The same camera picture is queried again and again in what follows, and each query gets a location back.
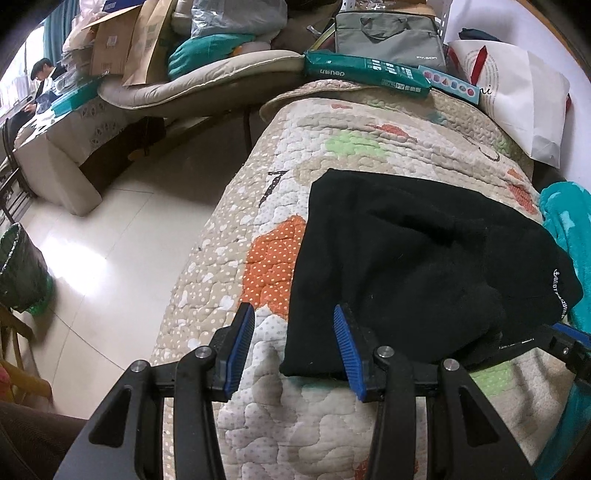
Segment green wastebasket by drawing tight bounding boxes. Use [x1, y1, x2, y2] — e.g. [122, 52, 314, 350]
[0, 222, 54, 315]

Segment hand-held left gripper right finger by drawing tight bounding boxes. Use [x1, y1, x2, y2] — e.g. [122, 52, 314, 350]
[333, 304, 539, 480]

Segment dark blue cloth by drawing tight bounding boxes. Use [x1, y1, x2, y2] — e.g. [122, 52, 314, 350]
[458, 28, 502, 42]

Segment teal flat package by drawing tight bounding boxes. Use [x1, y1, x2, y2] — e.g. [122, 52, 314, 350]
[50, 76, 105, 116]

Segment green paper ream pack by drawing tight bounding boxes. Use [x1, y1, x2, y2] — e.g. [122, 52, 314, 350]
[303, 51, 431, 97]

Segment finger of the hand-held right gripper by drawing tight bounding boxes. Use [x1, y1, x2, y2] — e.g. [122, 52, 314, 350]
[531, 322, 591, 384]

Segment teal fleece blanket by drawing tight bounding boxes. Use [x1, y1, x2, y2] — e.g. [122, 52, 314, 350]
[538, 181, 591, 480]

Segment cardboard box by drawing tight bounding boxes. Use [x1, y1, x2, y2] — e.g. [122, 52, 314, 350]
[81, 4, 148, 77]

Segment white plastic bag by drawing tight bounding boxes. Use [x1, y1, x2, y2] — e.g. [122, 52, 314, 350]
[62, 0, 100, 61]

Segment black pants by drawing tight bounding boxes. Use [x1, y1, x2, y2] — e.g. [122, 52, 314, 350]
[279, 168, 583, 383]

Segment clear plastic bag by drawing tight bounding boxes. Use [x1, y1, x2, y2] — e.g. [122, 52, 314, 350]
[190, 0, 288, 40]

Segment patterned quilted blanket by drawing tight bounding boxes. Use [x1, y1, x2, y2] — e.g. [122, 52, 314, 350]
[150, 79, 573, 480]

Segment table with beige cloth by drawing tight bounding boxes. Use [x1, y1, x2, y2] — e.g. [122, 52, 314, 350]
[14, 90, 167, 217]

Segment beige cushion pad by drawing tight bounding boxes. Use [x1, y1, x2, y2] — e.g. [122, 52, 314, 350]
[98, 50, 306, 121]

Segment wooden chair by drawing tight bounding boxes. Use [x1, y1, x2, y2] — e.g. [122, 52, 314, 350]
[0, 305, 54, 402]

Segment light blue shapes box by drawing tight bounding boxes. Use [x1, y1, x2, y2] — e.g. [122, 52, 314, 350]
[418, 65, 481, 104]

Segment dark metal chair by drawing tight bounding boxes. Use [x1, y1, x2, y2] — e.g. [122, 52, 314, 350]
[0, 117, 38, 222]

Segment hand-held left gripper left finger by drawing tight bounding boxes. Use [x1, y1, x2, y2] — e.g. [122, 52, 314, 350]
[53, 302, 256, 480]

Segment white paper bag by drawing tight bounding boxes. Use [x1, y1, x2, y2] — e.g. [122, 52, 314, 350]
[445, 39, 572, 168]

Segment person's leg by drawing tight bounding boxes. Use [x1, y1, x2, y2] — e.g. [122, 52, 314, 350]
[0, 401, 88, 480]

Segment teal pillow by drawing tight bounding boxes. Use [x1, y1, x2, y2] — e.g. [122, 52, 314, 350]
[167, 33, 257, 79]

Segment grey laptop bag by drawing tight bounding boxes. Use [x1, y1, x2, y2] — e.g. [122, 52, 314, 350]
[333, 11, 448, 72]

